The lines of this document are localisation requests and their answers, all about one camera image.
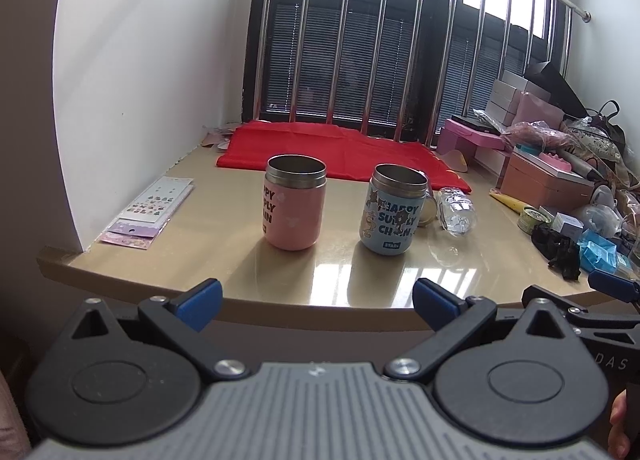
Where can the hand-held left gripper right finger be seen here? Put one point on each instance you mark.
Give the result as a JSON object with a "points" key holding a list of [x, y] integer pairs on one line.
{"points": [[436, 298]]}

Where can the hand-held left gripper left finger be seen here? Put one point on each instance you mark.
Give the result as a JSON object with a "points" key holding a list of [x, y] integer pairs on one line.
{"points": [[201, 298]]}

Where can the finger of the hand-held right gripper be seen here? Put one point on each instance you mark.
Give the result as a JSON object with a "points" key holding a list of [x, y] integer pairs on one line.
{"points": [[614, 285], [605, 318]]}

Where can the clear faceted glass cup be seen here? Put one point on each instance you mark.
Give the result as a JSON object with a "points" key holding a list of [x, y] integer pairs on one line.
{"points": [[454, 212]]}

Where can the blue printed metal cup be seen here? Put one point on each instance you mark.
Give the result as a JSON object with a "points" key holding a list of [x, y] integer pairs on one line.
{"points": [[392, 220]]}

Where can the pink printed metal cup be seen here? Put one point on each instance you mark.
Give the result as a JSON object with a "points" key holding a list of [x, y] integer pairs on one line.
{"points": [[295, 210]]}

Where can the person's right hand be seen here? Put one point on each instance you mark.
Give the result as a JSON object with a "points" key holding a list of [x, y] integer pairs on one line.
{"points": [[622, 427]]}

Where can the blue packet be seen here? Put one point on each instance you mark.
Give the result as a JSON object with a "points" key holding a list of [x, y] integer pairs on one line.
{"points": [[602, 256]]}

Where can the black crumpled cloth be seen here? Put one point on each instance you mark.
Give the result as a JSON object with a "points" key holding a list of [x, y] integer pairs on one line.
{"points": [[557, 249]]}

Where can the small white box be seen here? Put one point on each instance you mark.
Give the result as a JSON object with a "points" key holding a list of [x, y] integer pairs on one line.
{"points": [[567, 225]]}

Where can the purple sticker packet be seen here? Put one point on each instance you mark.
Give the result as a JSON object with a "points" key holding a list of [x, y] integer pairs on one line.
{"points": [[131, 235]]}

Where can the small round tin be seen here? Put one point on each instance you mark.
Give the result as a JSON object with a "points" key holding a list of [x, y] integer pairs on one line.
{"points": [[533, 220]]}

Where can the white sticker sheet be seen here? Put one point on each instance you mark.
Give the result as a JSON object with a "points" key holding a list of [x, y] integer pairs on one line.
{"points": [[159, 199]]}

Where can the yellow cone wrapper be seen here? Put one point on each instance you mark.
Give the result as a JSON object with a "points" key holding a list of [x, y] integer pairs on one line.
{"points": [[509, 201]]}

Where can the large pink box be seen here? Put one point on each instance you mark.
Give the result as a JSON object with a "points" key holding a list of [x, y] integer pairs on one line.
{"points": [[542, 185]]}

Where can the teal box with pink toy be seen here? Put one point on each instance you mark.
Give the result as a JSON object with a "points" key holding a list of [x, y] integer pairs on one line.
{"points": [[545, 156]]}

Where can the black handbag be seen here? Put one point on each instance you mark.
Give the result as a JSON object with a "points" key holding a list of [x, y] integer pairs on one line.
{"points": [[600, 133]]}

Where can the small pink stool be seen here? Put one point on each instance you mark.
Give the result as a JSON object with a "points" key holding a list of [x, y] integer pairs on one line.
{"points": [[467, 140]]}

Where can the crumpled pale paper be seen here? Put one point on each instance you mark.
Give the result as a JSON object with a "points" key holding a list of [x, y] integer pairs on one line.
{"points": [[218, 138]]}

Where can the clear bag of pink items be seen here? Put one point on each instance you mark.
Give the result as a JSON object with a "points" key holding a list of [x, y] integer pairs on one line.
{"points": [[537, 134]]}

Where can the red cloth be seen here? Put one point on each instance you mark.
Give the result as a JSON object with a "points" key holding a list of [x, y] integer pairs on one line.
{"points": [[345, 148]]}

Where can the flat black box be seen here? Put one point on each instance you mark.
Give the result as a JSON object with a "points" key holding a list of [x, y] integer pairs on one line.
{"points": [[476, 124]]}

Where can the pink paper bag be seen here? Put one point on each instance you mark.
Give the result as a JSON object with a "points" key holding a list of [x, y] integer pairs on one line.
{"points": [[540, 110]]}

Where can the black paper bag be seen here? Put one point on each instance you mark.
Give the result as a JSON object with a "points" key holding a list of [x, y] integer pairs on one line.
{"points": [[552, 83]]}

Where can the stack of white boxes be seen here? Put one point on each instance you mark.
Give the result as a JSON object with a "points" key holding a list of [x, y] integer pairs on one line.
{"points": [[510, 95]]}

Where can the dark framed window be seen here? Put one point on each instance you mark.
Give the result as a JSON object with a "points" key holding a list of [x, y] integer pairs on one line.
{"points": [[350, 55]]}

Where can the metal window railing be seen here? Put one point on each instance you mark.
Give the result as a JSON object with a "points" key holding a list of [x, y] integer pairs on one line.
{"points": [[380, 35]]}

